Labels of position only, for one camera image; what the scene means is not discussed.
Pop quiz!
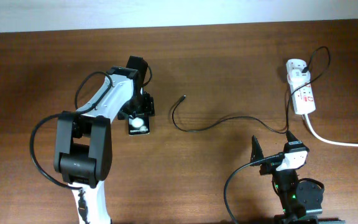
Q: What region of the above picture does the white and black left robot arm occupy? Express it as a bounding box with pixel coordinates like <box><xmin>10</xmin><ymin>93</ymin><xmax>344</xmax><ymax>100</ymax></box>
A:
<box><xmin>53</xmin><ymin>56</ymin><xmax>154</xmax><ymax>223</ymax></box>

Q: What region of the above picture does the white power strip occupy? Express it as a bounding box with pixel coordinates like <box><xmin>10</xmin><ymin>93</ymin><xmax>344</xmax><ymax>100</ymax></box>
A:
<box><xmin>286</xmin><ymin>58</ymin><xmax>316</xmax><ymax>115</ymax></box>

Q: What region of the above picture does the black Samsung Galaxy smartphone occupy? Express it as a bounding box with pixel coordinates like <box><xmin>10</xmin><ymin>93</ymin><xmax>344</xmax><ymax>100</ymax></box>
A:
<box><xmin>128</xmin><ymin>115</ymin><xmax>150</xmax><ymax>136</ymax></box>

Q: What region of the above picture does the white USB charger plug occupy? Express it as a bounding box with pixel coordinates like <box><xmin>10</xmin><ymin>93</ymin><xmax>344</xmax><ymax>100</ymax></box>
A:
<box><xmin>287</xmin><ymin>69</ymin><xmax>311</xmax><ymax>85</ymax></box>

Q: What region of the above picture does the white power strip cord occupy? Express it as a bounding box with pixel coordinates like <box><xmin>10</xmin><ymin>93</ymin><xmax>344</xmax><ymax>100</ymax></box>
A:
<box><xmin>301</xmin><ymin>113</ymin><xmax>358</xmax><ymax>149</ymax></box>

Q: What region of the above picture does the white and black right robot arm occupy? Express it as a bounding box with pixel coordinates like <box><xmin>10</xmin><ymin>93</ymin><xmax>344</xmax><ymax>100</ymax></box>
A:
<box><xmin>250</xmin><ymin>131</ymin><xmax>324</xmax><ymax>223</ymax></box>

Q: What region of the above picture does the black USB charging cable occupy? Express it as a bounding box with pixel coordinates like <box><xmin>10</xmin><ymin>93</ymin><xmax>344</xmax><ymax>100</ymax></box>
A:
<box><xmin>171</xmin><ymin>46</ymin><xmax>331</xmax><ymax>135</ymax></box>

